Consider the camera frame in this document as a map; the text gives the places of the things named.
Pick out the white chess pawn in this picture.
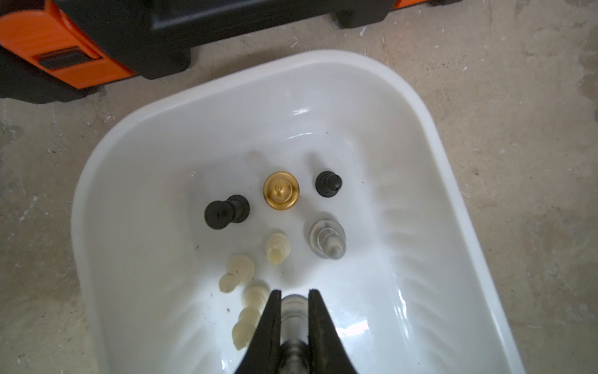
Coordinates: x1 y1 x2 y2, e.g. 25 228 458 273
219 253 255 294
231 285 269 351

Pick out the gold chess piece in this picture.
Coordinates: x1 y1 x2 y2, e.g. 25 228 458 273
263 171 301 211

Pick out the silver chess piece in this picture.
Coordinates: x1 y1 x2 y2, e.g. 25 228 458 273
279 295 310 373
308 219 347 260

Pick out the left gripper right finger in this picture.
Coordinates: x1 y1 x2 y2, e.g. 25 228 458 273
308 289 357 374

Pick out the black chess pawn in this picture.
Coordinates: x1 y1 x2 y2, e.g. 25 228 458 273
315 171 343 198

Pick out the white chess piece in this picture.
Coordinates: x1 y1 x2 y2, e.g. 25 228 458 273
265 232 291 265

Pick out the black chess piece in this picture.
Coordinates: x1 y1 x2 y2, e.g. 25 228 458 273
204 195 250 230

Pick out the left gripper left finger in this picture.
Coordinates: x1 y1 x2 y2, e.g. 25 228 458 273
235 290 282 374

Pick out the black tool case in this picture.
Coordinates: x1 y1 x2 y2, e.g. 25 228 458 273
0 0 463 104

